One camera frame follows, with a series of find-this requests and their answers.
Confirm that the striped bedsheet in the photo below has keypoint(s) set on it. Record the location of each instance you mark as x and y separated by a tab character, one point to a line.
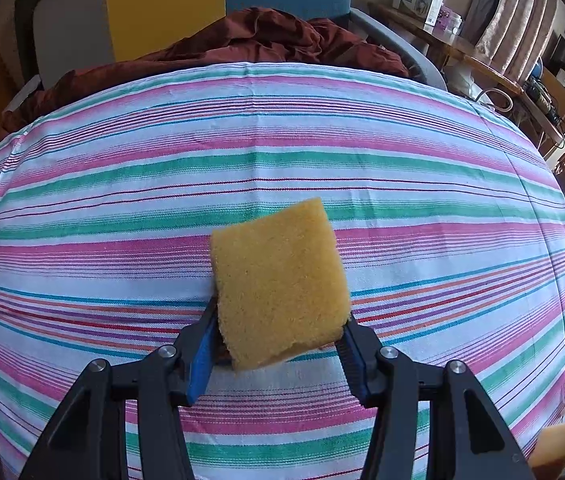
362	160

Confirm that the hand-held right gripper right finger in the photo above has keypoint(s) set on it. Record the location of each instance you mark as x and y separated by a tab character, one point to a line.
357	365

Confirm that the beige curtain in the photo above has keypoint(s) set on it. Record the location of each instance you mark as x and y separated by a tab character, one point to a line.
512	25

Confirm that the maroon blanket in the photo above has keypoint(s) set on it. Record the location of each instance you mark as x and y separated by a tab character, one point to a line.
262	35

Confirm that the wooden desk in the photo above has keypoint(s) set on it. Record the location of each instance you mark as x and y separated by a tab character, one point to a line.
462	52

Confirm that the yellow sponge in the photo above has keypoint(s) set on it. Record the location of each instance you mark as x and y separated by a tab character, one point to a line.
277	280
555	447

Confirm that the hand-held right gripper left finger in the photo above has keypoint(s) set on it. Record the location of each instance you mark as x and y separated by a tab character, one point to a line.
202	360

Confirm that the small purple box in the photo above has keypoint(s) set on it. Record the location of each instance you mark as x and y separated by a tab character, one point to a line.
447	20

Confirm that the grey yellow blue sofa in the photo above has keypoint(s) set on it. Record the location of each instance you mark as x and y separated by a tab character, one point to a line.
162	5

